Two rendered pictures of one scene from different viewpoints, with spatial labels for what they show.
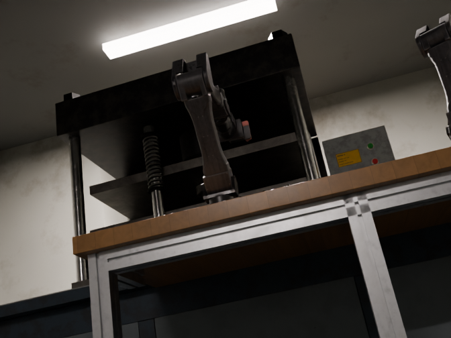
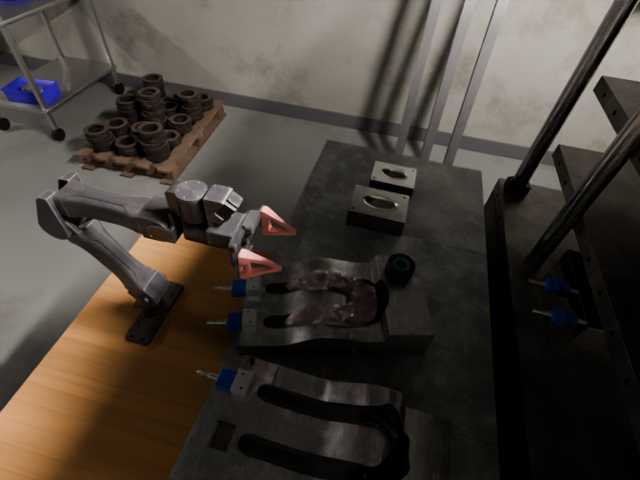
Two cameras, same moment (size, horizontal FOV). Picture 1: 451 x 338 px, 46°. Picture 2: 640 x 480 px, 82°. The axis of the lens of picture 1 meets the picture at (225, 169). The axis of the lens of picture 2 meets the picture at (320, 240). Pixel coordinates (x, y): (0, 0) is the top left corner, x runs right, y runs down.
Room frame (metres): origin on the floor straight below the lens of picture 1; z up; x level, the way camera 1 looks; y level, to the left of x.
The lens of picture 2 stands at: (1.68, -0.50, 1.74)
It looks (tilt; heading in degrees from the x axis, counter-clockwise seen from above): 48 degrees down; 90
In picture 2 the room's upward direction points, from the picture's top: 5 degrees clockwise
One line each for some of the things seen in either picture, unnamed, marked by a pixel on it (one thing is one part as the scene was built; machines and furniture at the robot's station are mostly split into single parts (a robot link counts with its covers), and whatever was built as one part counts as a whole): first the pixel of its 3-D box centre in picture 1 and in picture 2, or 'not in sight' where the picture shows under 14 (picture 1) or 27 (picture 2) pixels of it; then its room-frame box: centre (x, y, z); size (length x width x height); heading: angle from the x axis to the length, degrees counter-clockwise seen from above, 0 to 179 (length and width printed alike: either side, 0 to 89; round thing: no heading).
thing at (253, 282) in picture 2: not in sight; (236, 288); (1.46, 0.09, 0.85); 0.13 x 0.05 x 0.05; 6
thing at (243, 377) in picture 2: not in sight; (223, 379); (1.50, -0.18, 0.89); 0.13 x 0.05 x 0.05; 169
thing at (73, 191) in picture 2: (204, 96); (113, 217); (1.25, 0.02, 1.17); 0.30 x 0.09 x 0.12; 170
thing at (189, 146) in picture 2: not in sight; (155, 116); (0.33, 2.03, 0.20); 1.07 x 0.74 x 0.39; 80
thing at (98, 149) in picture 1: (199, 144); not in sight; (2.73, 0.12, 1.75); 1.30 x 0.84 x 0.61; 79
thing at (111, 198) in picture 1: (209, 186); not in sight; (2.79, 0.11, 1.51); 1.10 x 0.70 x 0.05; 79
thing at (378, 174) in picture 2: not in sight; (392, 180); (1.95, 0.69, 0.83); 0.17 x 0.13 x 0.06; 169
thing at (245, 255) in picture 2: (240, 135); (259, 257); (1.57, -0.07, 1.20); 0.09 x 0.07 x 0.07; 170
